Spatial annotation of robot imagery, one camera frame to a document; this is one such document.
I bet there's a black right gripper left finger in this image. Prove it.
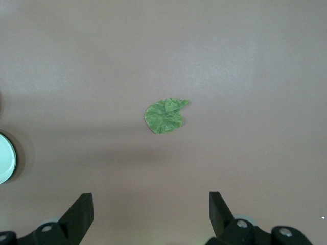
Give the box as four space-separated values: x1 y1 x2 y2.
0 193 94 245

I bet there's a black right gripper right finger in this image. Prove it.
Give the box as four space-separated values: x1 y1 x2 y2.
206 191 314 245

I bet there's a green lettuce leaf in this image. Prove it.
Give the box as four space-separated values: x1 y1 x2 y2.
144 97 191 135

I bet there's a pale green plate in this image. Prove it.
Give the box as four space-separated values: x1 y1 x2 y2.
0 132 18 185

